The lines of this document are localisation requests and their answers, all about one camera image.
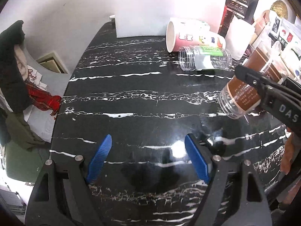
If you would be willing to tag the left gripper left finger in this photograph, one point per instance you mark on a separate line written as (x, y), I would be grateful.
(61, 194)

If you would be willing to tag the black coffee bag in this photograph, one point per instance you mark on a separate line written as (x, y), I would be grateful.
(242, 9)

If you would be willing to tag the pink cartoon paper cup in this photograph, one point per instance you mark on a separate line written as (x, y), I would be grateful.
(185, 34)

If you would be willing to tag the clear jar green label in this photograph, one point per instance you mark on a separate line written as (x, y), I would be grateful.
(197, 58)

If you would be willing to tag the black jacket on chair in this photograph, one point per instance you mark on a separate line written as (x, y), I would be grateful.
(12, 84)

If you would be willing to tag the grey sofa chair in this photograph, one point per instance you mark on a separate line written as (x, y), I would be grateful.
(25, 165)

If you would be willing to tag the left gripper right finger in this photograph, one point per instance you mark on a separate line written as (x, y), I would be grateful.
(248, 205)

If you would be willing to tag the white tissue roll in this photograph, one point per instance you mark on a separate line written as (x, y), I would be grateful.
(238, 37)

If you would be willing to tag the clear cup brown label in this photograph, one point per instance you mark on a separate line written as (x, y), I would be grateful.
(241, 94)

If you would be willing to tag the white foam board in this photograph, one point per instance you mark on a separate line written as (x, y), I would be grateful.
(150, 17)

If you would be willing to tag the person's right hand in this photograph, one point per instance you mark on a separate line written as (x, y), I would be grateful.
(292, 143)

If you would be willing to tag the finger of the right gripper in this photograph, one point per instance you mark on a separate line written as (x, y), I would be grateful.
(291, 84)
(276, 99)

